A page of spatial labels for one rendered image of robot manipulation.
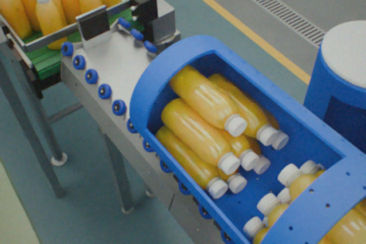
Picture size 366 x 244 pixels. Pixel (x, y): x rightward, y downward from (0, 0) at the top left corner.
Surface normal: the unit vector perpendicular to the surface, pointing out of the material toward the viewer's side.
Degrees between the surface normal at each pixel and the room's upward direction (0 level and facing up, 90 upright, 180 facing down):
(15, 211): 1
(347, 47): 0
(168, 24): 90
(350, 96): 90
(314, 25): 0
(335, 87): 90
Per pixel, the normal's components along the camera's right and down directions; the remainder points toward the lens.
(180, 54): -0.12, -0.59
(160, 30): 0.60, 0.59
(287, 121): -0.79, 0.39
